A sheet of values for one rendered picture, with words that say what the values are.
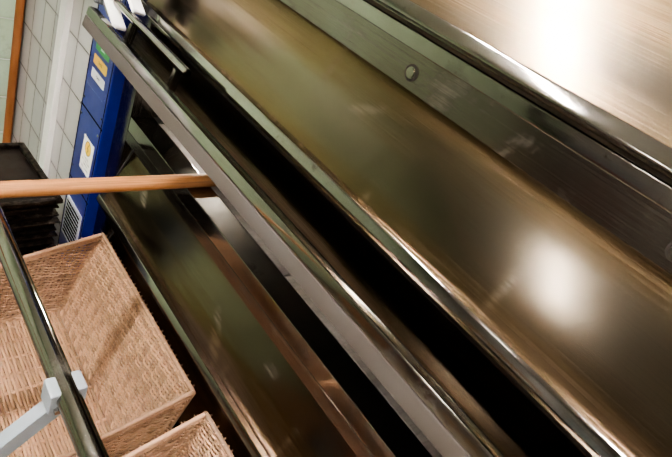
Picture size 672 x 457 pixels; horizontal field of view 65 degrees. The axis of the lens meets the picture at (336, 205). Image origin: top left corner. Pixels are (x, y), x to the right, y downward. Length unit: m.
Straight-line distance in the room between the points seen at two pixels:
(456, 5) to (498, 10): 0.05
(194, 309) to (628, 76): 0.92
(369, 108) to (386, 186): 0.13
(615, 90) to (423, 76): 0.24
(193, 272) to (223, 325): 0.15
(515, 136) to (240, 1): 0.62
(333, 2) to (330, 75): 0.11
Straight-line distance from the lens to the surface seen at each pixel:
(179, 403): 1.22
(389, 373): 0.60
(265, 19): 1.00
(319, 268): 0.65
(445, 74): 0.70
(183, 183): 1.16
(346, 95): 0.82
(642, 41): 0.61
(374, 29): 0.78
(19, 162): 1.69
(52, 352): 0.82
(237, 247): 1.06
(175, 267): 1.25
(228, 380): 1.12
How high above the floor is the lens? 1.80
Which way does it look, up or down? 28 degrees down
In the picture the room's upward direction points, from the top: 25 degrees clockwise
